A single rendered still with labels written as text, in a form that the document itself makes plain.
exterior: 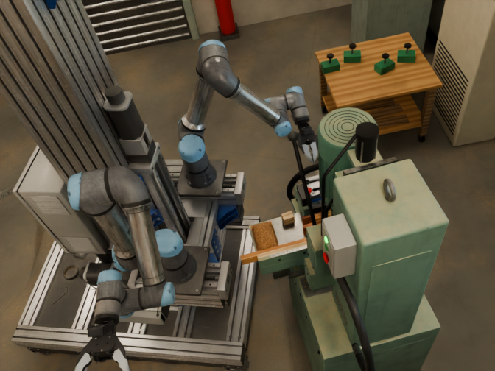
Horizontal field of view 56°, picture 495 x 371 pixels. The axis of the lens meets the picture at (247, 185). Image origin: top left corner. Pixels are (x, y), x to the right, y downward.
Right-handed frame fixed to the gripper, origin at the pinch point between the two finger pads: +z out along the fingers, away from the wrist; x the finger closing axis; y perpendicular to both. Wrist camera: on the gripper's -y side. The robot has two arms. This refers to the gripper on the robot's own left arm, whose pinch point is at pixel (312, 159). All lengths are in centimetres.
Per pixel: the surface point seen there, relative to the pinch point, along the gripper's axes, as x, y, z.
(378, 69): -65, 76, -62
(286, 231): 19.5, -14.2, 29.5
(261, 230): 29.3, -17.3, 27.1
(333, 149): 3, -72, 14
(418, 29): -121, 136, -108
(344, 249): 9, -86, 42
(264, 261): 31, -25, 39
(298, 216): 13.2, -11.3, 24.5
